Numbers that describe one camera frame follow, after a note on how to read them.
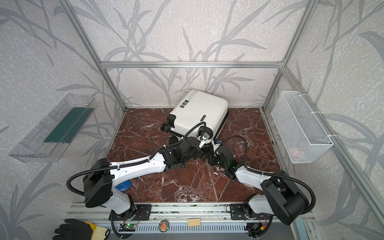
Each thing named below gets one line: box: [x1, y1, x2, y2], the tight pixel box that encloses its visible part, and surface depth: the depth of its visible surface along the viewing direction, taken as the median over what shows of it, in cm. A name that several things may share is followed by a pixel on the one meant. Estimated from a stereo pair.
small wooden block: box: [188, 218, 201, 227], surface depth 72 cm
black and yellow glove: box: [52, 219, 110, 240], surface depth 69 cm
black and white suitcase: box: [161, 89, 229, 145], surface depth 95 cm
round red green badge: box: [159, 219, 170, 233], surface depth 71 cm
